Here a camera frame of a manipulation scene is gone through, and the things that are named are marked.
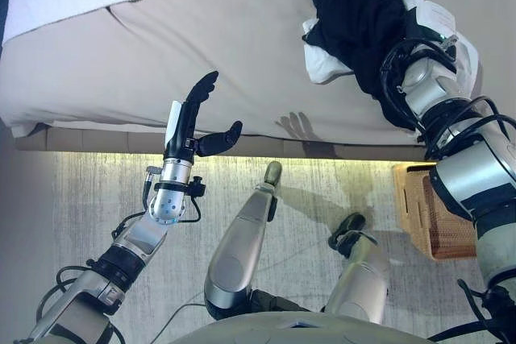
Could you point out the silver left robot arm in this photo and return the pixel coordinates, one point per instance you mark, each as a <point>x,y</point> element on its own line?
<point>169,203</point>

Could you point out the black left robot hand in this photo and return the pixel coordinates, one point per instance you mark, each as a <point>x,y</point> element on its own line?
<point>181,134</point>

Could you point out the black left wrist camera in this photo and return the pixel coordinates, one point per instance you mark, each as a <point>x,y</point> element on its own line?
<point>197,187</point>

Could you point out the silver left robot leg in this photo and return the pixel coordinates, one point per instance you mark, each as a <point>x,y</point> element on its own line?
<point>238,239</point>

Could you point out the grey streaked rug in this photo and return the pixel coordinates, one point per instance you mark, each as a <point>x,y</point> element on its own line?
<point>101,183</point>

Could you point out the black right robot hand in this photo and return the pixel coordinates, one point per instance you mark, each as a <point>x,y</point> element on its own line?
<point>439,21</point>

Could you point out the brown wicker basket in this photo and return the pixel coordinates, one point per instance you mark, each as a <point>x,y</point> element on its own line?
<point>415,215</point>

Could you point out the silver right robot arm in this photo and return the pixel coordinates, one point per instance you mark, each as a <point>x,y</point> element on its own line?
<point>475,171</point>

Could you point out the black garment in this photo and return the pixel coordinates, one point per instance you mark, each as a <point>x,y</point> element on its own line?
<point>354,17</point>

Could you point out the bed with beige cover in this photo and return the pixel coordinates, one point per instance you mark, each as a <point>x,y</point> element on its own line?
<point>161,58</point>

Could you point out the brown upholstered bed frame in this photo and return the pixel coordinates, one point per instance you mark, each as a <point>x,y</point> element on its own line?
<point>101,140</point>

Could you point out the grey robot torso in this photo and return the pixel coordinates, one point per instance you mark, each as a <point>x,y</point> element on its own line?
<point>302,332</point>

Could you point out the white garment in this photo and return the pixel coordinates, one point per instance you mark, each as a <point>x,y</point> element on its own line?
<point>322,66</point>

